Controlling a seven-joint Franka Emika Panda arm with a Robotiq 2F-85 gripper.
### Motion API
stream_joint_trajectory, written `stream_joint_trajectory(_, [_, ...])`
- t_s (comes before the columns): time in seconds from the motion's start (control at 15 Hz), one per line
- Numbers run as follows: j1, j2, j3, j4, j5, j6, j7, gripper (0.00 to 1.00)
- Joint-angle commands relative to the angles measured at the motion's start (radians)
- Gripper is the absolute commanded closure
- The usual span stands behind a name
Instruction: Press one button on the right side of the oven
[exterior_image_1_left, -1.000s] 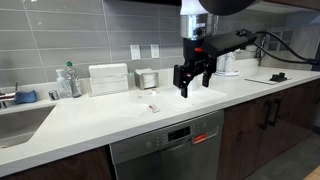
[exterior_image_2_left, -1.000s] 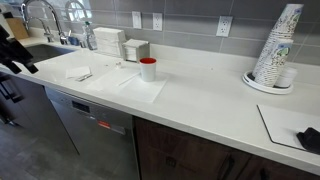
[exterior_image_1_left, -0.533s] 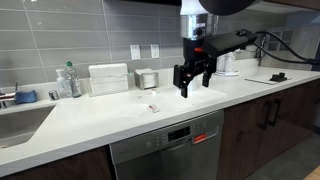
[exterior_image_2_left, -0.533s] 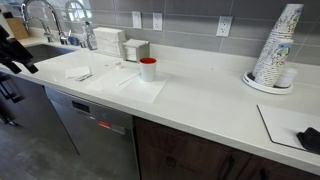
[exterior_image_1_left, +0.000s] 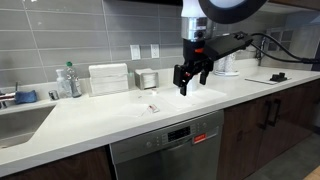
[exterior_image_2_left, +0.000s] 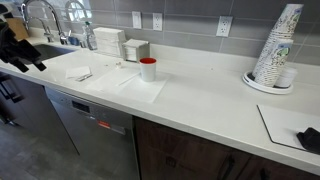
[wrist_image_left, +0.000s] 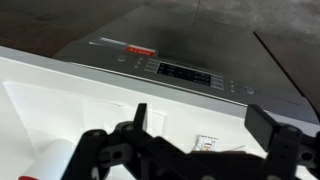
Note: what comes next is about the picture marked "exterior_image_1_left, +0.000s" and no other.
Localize chrome sink faucet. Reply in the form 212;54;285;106
0;81;20;110

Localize thin white paper sheet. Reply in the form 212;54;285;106
244;74;292;86

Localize black cabinet handle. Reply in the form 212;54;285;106
259;99;273;131
268;97;282;128

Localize short paper cup stack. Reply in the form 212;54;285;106
225;52;241;77

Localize blue sponge cloth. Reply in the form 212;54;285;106
14;89;39;105

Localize red dirty magnet sign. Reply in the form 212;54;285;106
192;132;208;145

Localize clear soap dispenser bottle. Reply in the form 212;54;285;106
55;68;73;99

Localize metal tap fixture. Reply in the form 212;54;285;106
255;35;268;67

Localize dark upper cabinet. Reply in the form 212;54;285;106
126;0;320;12

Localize steel napkin dispenser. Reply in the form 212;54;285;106
133;68;160;91

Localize black cable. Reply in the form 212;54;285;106
249;32;320;64
250;43;305;64

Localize small black device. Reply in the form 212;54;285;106
269;71;289;84

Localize small red white packet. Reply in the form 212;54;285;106
147;103;161;114

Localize white paper towel stack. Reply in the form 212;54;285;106
87;62;130;97

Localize dark wood sink cabinet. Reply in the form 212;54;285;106
0;145;114;180

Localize stainless steel dishwasher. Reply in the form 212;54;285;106
109;109;225;180

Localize white wall outlet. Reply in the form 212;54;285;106
129;44;142;61
150;43;161;60

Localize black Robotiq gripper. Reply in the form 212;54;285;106
172;39;215;97

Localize small metal cup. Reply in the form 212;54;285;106
48;89;61;101

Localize green cap water bottle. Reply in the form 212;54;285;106
65;61;83;99

